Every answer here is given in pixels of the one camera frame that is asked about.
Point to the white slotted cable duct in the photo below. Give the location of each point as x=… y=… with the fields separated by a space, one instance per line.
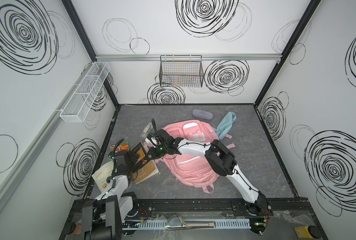
x=218 y=224

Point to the white wire shelf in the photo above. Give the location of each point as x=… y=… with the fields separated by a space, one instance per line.
x=86 y=92

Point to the black corner frame post left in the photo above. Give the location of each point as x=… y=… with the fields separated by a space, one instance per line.
x=72 y=13

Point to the yellow black button box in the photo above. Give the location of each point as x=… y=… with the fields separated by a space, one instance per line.
x=308 y=232

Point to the black corner frame post right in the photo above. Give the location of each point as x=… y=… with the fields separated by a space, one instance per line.
x=299 y=29

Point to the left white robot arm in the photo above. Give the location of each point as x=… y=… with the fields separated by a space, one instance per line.
x=102 y=218

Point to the black wire basket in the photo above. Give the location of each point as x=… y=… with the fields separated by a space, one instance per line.
x=181 y=74

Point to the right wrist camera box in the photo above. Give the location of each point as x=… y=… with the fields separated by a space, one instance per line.
x=152 y=140

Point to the light blue pouch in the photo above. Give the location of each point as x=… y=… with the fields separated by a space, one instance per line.
x=225 y=126

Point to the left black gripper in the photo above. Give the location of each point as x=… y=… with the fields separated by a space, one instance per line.
x=137 y=156

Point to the black corner frame post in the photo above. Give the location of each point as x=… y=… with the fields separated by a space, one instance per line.
x=299 y=29
x=72 y=13

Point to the aluminium wall rail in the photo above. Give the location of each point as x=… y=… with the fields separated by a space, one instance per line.
x=189 y=57

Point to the clear plastic pencil case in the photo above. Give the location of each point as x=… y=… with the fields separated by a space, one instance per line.
x=148 y=128

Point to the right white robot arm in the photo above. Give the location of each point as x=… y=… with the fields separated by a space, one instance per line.
x=223 y=162

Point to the white food pouch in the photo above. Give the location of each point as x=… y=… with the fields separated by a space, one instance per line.
x=102 y=176

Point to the green snack packet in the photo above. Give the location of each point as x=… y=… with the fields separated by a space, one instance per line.
x=125 y=146

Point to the purple glasses case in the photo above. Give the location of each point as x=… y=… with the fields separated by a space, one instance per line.
x=202 y=114

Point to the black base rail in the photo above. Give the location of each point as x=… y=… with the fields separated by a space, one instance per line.
x=233 y=207

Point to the pink student backpack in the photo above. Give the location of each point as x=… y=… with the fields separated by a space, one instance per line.
x=189 y=169

